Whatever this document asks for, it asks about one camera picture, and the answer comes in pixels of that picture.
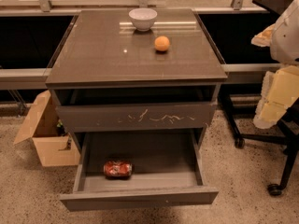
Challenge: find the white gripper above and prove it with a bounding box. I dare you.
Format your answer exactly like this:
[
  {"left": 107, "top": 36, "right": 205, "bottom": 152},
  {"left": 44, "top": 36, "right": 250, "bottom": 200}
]
[{"left": 251, "top": 0, "right": 299, "bottom": 129}]

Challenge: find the red coke can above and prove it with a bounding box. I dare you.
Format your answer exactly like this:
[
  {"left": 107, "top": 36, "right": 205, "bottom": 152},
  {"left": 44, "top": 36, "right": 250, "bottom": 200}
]
[{"left": 103, "top": 161, "right": 133, "bottom": 177}]

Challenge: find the grey drawer cabinet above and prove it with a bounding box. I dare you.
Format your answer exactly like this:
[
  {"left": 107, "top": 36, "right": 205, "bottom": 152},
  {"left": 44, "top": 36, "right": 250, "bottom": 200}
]
[{"left": 45, "top": 7, "right": 229, "bottom": 212}]

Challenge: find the scratched grey top drawer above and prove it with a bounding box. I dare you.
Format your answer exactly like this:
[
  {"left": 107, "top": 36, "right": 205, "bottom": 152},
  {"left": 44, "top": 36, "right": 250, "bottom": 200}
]
[{"left": 56, "top": 102, "right": 217, "bottom": 133}]

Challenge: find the open grey middle drawer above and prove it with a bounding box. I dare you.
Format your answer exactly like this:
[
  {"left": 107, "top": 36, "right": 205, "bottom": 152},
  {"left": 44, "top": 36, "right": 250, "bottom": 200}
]
[{"left": 60, "top": 129, "right": 218, "bottom": 211}]

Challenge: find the orange fruit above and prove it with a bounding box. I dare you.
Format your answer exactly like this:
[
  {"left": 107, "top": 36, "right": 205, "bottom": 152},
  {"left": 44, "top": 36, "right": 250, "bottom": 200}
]
[{"left": 154, "top": 36, "right": 170, "bottom": 52}]

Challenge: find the white ceramic bowl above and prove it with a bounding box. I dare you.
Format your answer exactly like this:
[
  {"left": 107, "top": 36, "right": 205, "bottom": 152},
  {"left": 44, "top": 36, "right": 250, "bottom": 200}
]
[{"left": 129, "top": 8, "right": 158, "bottom": 32}]

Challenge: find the open cardboard box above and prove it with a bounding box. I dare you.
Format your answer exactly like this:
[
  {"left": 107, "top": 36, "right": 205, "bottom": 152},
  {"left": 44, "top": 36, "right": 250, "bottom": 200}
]
[{"left": 14, "top": 91, "right": 80, "bottom": 167}]

